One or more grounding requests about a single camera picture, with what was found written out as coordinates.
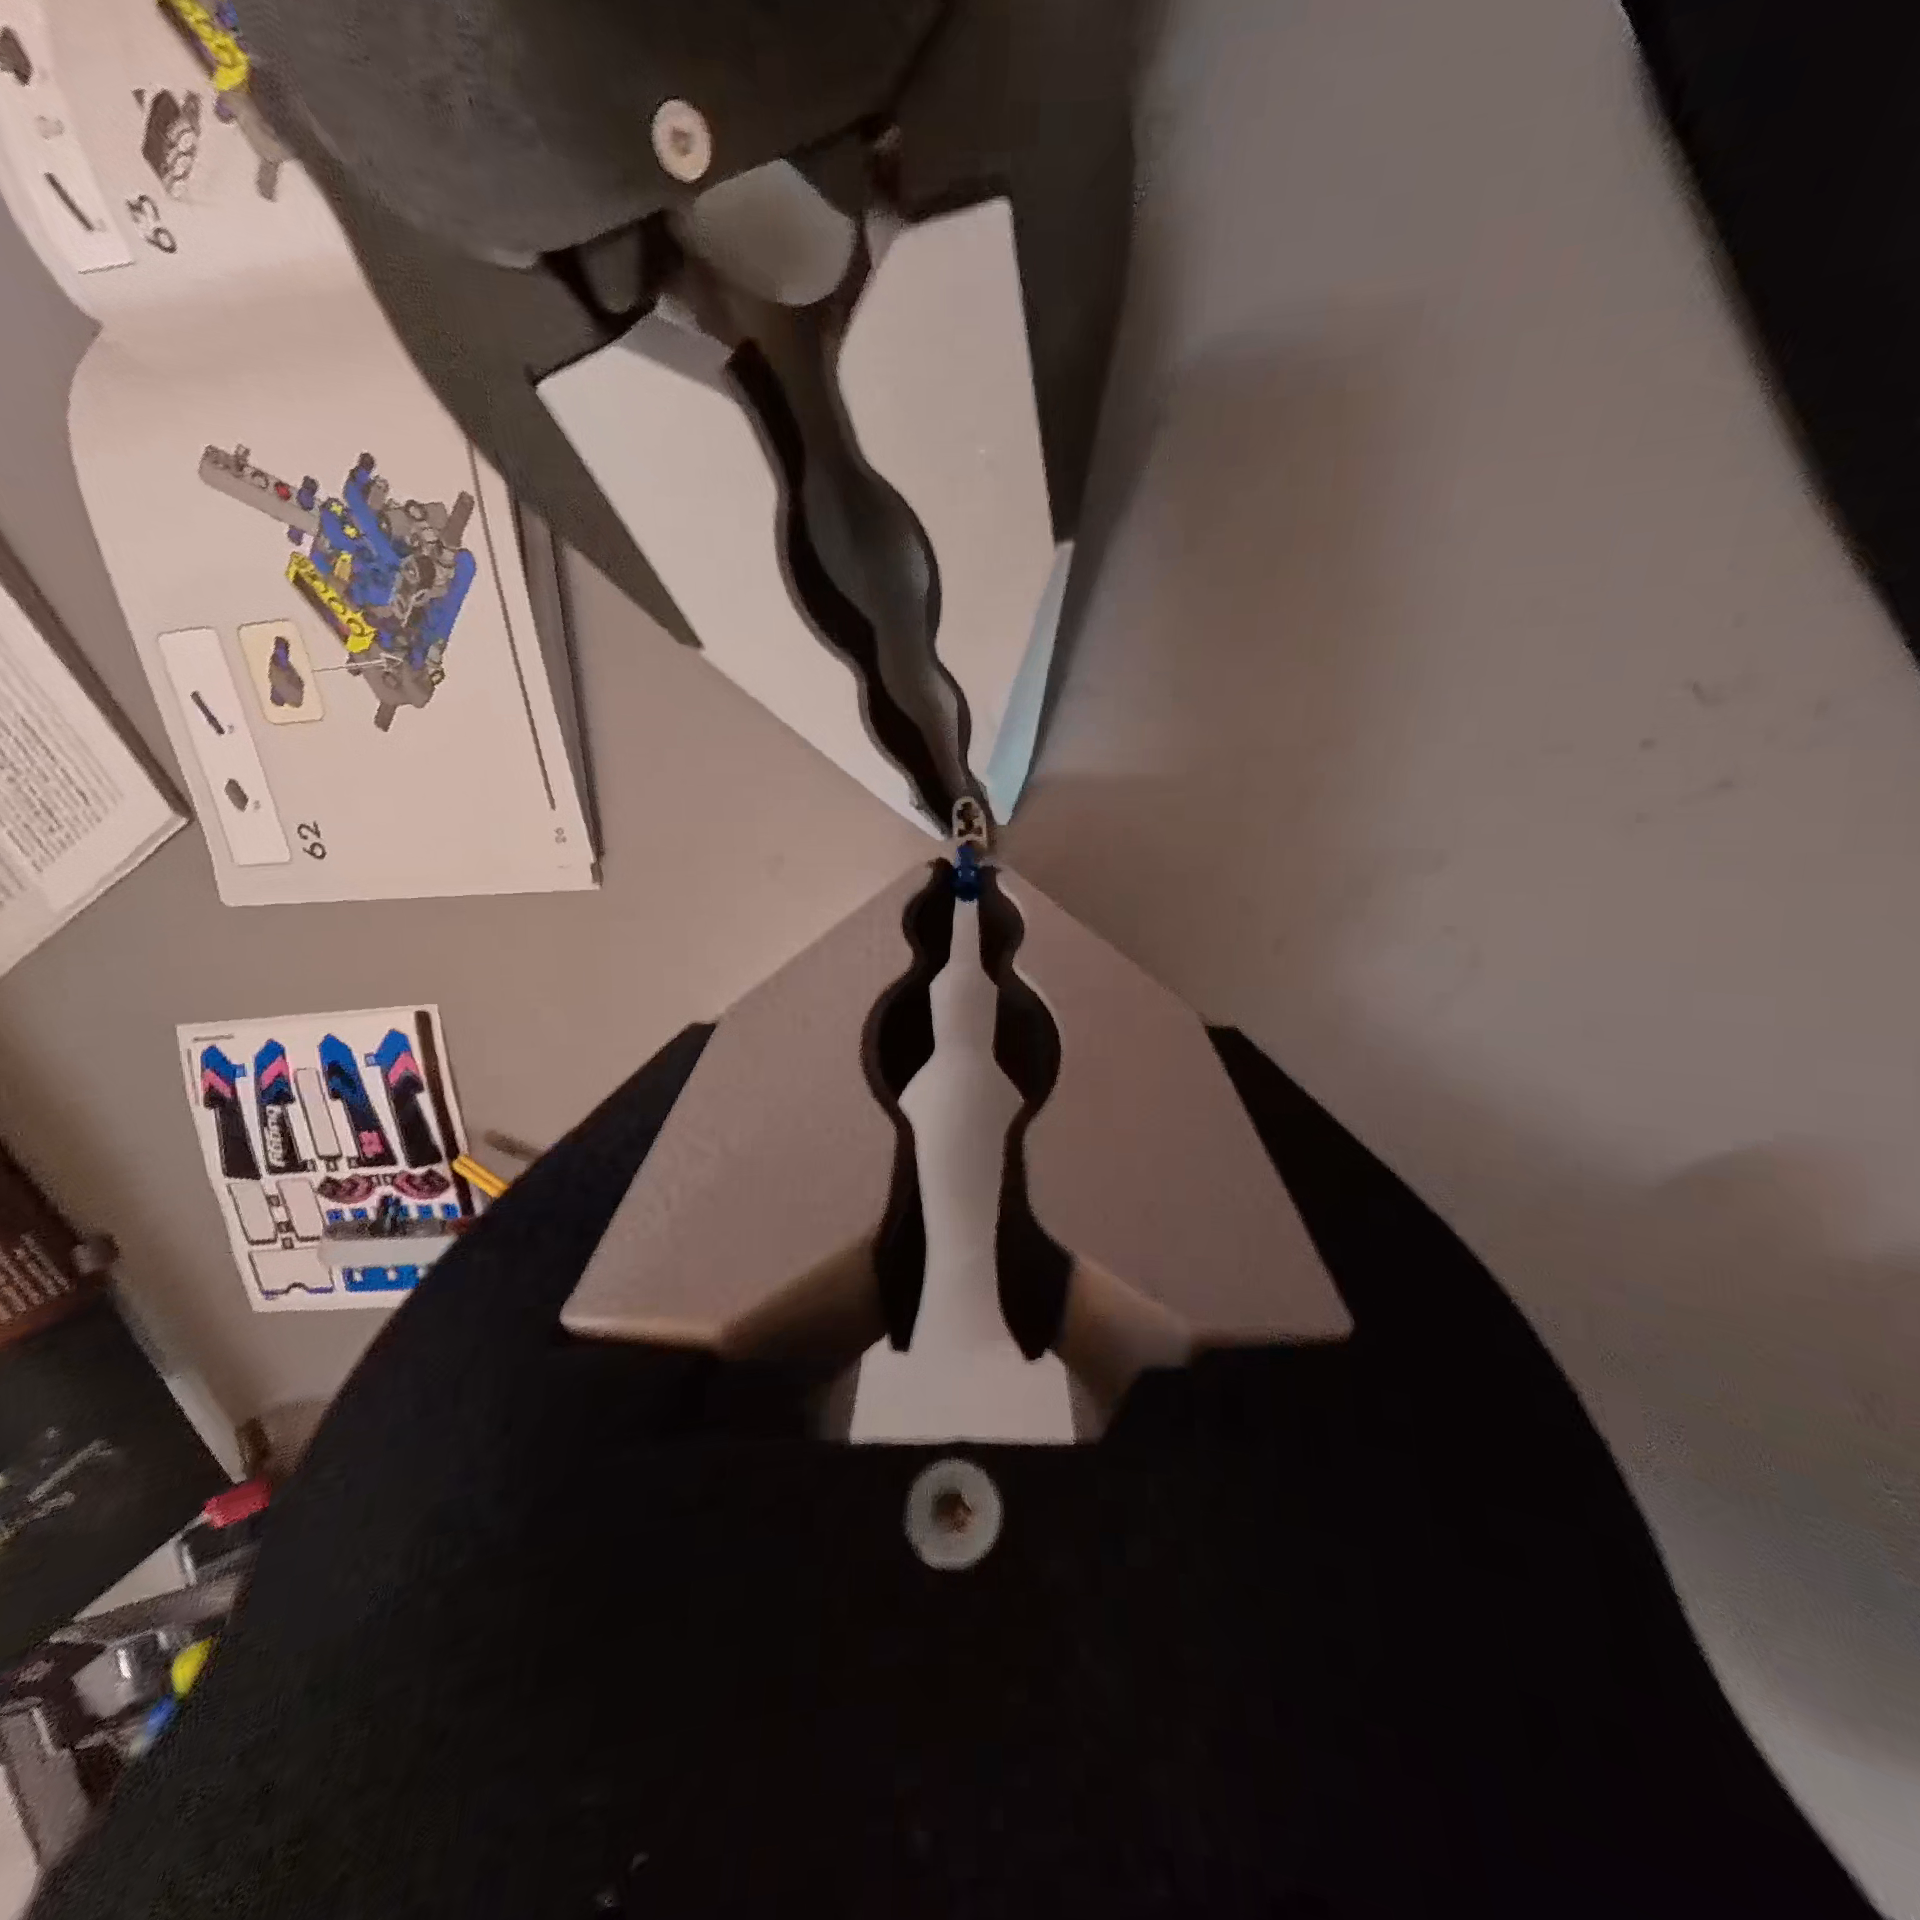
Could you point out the dark lego box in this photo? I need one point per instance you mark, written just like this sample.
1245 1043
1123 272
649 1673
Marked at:
76 1425

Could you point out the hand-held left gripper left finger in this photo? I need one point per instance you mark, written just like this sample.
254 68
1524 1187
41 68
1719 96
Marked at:
721 1185

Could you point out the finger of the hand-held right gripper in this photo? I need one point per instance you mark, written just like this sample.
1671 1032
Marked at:
675 510
961 390

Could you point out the lego sticker sheet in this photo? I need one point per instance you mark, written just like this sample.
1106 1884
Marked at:
324 1155

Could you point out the grey lego beam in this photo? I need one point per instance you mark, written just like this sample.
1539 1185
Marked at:
383 1227

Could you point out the white printed leaflet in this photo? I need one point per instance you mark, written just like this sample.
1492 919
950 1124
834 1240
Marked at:
60 765

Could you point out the red lego piece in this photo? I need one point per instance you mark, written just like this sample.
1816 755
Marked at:
237 1503

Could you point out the small blue lego pin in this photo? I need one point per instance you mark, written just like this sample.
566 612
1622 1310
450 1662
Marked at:
969 875

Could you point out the open lego instruction booklet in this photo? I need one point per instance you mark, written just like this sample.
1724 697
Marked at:
300 630

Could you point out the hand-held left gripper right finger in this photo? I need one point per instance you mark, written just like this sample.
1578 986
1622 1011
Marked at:
1185 1185

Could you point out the yellow lego axle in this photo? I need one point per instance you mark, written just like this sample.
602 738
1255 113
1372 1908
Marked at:
478 1173

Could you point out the yellow lego piece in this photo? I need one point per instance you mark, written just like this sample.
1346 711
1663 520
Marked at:
187 1666

